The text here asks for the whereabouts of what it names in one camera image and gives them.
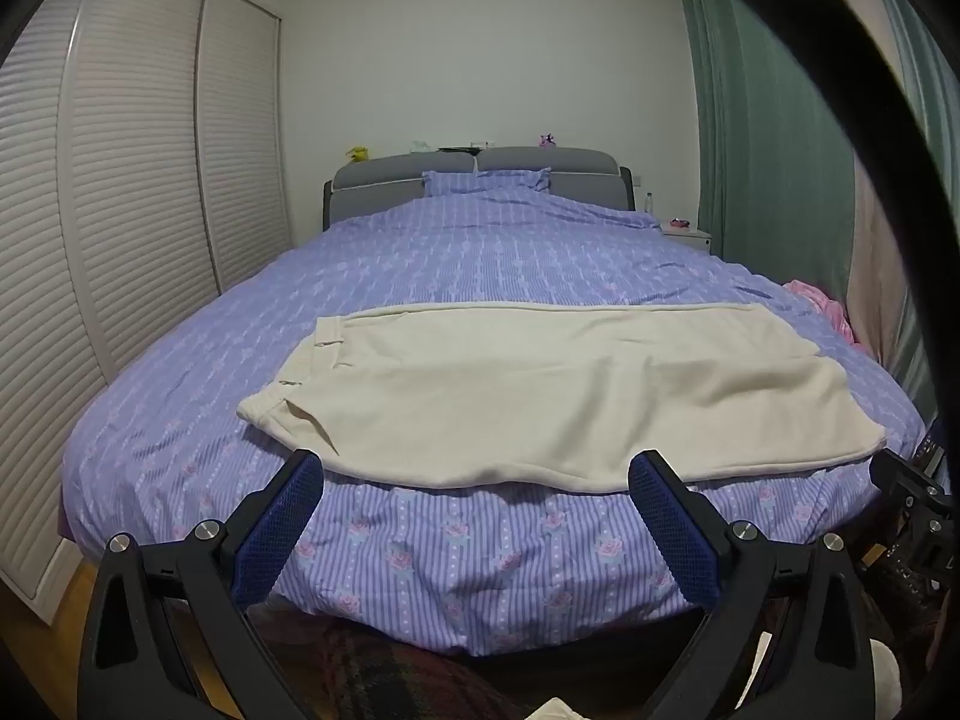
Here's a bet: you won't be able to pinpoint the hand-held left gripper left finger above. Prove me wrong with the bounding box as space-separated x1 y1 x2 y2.
77 448 327 720

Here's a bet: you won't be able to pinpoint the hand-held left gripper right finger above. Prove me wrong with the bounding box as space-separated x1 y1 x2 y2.
627 450 875 720

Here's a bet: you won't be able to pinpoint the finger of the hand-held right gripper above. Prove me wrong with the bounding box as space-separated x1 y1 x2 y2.
868 447 960 522

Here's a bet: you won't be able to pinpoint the cream pants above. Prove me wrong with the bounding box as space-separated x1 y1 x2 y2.
237 302 888 494

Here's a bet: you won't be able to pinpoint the dark plaid cloth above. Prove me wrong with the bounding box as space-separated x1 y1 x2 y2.
247 606 530 720

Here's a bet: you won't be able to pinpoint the pink cloth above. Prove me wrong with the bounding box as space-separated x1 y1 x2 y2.
780 279 857 346

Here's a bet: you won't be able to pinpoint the beige curtain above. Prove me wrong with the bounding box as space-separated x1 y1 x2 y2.
846 157 938 413

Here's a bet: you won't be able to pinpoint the white nightstand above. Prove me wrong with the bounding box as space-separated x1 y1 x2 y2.
660 223 713 256

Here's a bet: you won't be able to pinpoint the bed with purple floral duvet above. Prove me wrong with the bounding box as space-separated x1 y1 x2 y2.
60 169 931 657

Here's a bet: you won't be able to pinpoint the white louvered wardrobe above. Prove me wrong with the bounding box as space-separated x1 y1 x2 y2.
0 0 295 625

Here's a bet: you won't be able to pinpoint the grey padded headboard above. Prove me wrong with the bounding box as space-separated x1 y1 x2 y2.
322 146 637 230

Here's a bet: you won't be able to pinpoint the purple floral pillow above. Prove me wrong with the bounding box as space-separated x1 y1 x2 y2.
421 169 553 200

